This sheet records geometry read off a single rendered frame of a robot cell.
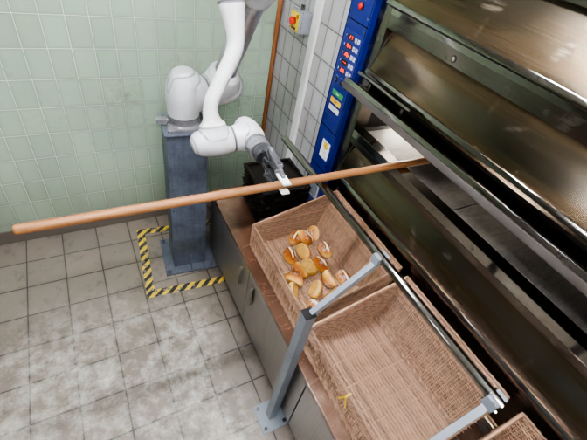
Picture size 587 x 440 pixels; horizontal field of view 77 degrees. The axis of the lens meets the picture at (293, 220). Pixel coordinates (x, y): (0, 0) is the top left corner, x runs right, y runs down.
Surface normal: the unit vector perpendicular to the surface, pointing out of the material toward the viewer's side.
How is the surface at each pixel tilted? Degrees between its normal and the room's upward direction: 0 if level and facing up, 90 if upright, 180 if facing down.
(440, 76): 70
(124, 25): 90
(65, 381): 0
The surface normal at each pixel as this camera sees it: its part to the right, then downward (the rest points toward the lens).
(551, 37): -0.77, -0.06
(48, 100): 0.45, 0.67
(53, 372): 0.18, -0.72
